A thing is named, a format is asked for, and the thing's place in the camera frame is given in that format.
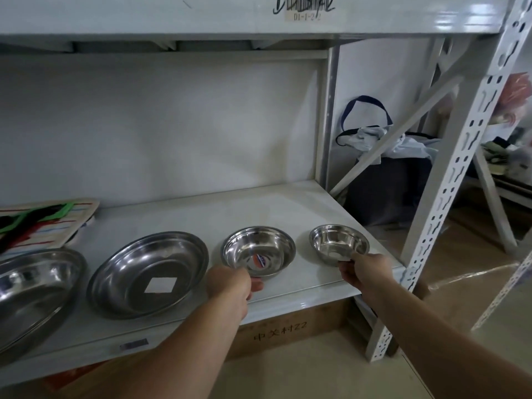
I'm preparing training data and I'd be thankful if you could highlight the white metal shelving rack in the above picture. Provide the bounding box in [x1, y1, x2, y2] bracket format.
[0, 0, 532, 389]

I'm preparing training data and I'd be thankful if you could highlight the dark fabric tote bag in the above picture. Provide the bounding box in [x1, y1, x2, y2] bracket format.
[335, 95, 442, 227]

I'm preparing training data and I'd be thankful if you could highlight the oval steel plate with label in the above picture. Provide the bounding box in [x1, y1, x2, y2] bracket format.
[86, 231, 209, 320]

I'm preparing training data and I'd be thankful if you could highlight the person's left forearm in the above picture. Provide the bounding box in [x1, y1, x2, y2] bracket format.
[53, 291, 247, 399]

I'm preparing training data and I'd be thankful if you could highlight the large oval steel plate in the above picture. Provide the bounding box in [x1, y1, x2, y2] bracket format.
[0, 248, 89, 357]

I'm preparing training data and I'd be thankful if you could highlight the brown cardboard box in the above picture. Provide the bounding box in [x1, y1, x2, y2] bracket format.
[42, 298, 354, 391]

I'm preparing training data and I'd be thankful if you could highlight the light blue cloth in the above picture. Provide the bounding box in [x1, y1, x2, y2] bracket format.
[348, 125, 441, 166]

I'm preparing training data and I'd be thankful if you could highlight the medium steel bowl with sticker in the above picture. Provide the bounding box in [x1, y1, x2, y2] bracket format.
[221, 226, 296, 278]

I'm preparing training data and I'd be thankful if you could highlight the person's right forearm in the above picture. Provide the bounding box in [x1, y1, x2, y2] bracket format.
[361, 268, 532, 399]

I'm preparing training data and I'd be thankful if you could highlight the small steel bowl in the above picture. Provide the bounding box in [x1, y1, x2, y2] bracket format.
[309, 224, 370, 267]

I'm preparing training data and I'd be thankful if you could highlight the striped woven mat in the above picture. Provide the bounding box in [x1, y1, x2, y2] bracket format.
[0, 198, 101, 258]

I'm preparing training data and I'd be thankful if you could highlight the person's right hand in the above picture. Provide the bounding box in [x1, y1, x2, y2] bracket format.
[338, 253, 394, 294]

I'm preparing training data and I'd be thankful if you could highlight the pile of clutter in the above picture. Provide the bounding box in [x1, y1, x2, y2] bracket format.
[478, 72, 532, 191]

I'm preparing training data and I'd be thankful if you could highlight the barcode label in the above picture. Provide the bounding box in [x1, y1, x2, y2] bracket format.
[272, 0, 336, 24]

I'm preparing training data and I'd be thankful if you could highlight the person's left hand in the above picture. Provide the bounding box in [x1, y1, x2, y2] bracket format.
[205, 264, 264, 321]

